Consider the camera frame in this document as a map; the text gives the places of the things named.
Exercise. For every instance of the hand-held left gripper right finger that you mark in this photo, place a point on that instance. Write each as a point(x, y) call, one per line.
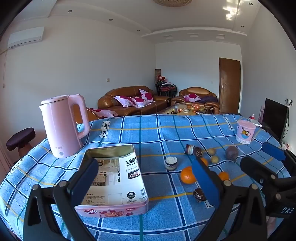
point(205, 183)

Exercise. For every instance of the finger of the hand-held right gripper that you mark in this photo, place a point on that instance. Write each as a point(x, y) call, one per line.
point(256, 169)
point(274, 151)

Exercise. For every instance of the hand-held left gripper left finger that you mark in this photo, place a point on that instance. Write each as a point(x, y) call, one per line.
point(85, 176)

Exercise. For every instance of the small orange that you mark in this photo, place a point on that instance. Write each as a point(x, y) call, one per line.
point(223, 176)
point(204, 161)

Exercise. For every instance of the large orange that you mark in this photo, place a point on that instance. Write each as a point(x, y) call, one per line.
point(187, 176)

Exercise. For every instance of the dark purple beetroot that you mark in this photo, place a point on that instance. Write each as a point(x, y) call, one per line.
point(231, 152)

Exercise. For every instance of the brown kiwi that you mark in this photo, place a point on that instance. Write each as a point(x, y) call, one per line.
point(211, 151)
point(215, 159)

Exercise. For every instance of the dark glass jar with label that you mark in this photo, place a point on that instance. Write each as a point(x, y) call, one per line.
point(192, 150)

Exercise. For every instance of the pink metal tin box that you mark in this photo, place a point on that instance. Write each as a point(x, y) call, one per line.
point(129, 208)

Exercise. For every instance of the dark brown glass jar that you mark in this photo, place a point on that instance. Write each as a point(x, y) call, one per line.
point(199, 195)

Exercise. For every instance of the black television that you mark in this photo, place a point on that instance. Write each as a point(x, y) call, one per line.
point(274, 118)

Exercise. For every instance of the pink cartoon bucket with lid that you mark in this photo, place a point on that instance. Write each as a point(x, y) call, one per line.
point(245, 134)

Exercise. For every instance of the printed paper leaflet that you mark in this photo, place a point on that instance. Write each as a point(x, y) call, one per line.
point(122, 178)

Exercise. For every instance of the small white-topped glass jar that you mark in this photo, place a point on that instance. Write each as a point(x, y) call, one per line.
point(171, 163)

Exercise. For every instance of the pink electric kettle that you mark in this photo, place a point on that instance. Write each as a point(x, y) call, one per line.
point(60, 125)

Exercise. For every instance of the red and white cloth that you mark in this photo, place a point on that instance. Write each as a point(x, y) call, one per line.
point(105, 112)

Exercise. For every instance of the dark round stool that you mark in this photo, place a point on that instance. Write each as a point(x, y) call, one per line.
point(20, 138)

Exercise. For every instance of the blue checked tablecloth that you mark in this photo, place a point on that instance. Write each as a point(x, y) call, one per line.
point(148, 132)

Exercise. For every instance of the cluttered coffee table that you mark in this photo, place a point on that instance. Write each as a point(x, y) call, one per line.
point(182, 109)

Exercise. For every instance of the brown wooden door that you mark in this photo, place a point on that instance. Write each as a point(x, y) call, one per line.
point(229, 85)

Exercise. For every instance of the brown leather sofa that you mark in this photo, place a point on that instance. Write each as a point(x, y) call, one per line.
point(108, 99)

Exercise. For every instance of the dark purple blanket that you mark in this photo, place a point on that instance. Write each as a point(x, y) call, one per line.
point(210, 98)

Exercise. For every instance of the white and magenta floral pillow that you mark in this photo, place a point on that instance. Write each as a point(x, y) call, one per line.
point(140, 102)
point(146, 95)
point(192, 97)
point(122, 100)

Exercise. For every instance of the brown leather armchair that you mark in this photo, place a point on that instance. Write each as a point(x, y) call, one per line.
point(198, 90)

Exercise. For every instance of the stacked dark chairs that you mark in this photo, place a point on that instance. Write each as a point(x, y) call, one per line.
point(166, 89)

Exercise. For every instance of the red plush toy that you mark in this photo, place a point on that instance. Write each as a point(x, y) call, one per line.
point(161, 78)

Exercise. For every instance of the tall patterned floor vase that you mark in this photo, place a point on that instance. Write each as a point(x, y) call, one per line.
point(157, 74)

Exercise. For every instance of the round ceiling lamp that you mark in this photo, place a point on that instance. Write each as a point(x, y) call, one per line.
point(172, 1)

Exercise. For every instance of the white wall air conditioner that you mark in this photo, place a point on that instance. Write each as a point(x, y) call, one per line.
point(25, 37)

